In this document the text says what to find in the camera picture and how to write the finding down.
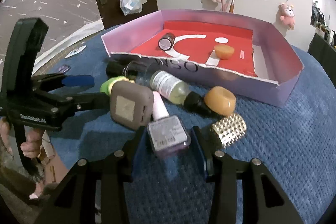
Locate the black cylindrical cap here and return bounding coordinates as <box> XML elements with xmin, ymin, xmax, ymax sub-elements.
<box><xmin>105</xmin><ymin>61</ymin><xmax>129</xmax><ymax>79</ymax></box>

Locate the side table dark cloth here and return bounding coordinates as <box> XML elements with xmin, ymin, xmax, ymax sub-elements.
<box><xmin>307</xmin><ymin>34</ymin><xmax>336</xmax><ymax>85</ymax></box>

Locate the pink cardboard tray box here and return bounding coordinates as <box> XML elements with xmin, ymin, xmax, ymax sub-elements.
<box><xmin>102</xmin><ymin>10</ymin><xmax>304</xmax><ymax>106</ymax></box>

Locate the orange round disc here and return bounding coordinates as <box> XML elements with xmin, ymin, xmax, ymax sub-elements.
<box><xmin>214</xmin><ymin>44</ymin><xmax>235</xmax><ymax>60</ymax></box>

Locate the purple nail polish bottle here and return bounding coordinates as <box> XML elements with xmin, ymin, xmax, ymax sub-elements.
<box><xmin>147</xmin><ymin>91</ymin><xmax>191</xmax><ymax>159</ymax></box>

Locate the brown eyeshadow case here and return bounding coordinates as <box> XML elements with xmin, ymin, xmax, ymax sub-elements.
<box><xmin>110</xmin><ymin>81</ymin><xmax>154</xmax><ymax>131</ymax></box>

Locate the white square card device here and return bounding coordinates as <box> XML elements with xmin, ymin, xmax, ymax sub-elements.
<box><xmin>64</xmin><ymin>46</ymin><xmax>87</xmax><ymax>59</ymax></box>

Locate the studded silver cylinder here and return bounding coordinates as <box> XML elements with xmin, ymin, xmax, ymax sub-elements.
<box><xmin>210</xmin><ymin>113</ymin><xmax>247</xmax><ymax>148</ymax></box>

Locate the person's left hand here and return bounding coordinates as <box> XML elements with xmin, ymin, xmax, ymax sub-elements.
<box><xmin>1</xmin><ymin>117</ymin><xmax>45</xmax><ymax>159</ymax></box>

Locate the red cap glitter jar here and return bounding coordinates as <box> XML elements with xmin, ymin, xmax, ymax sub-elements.
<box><xmin>158</xmin><ymin>32</ymin><xmax>175</xmax><ymax>51</ymax></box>

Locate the clear liquid bottle black cap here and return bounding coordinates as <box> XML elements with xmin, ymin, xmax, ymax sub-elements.
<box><xmin>149</xmin><ymin>71</ymin><xmax>212</xmax><ymax>117</ymax></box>

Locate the smartphone on table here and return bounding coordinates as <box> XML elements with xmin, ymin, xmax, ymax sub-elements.
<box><xmin>57</xmin><ymin>64</ymin><xmax>71</xmax><ymax>73</ymax></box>

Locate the green capybara toy figure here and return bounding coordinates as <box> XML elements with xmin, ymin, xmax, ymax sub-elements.
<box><xmin>100</xmin><ymin>76</ymin><xmax>134</xmax><ymax>96</ymax></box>

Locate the red paper sheet liner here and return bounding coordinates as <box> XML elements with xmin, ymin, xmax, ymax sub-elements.
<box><xmin>131</xmin><ymin>21</ymin><xmax>257</xmax><ymax>77</ymax></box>

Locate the pink plush toy right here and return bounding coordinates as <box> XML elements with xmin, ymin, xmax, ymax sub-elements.
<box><xmin>280</xmin><ymin>2</ymin><xmax>295</xmax><ymax>30</ymax></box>

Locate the clear plastic cup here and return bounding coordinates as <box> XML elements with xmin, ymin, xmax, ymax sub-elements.
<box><xmin>123</xmin><ymin>61</ymin><xmax>158</xmax><ymax>87</ymax></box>

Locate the clear plastic bag on door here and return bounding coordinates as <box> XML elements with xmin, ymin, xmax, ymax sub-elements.
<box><xmin>120</xmin><ymin>0</ymin><xmax>142</xmax><ymax>16</ymax></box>

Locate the blue textured table cloth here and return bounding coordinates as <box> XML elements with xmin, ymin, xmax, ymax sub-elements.
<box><xmin>32</xmin><ymin>25</ymin><xmax>336</xmax><ymax>224</ymax></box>

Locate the orange hollow round cap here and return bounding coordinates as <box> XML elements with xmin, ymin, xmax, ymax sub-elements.
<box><xmin>204</xmin><ymin>86</ymin><xmax>236</xmax><ymax>116</ymax></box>

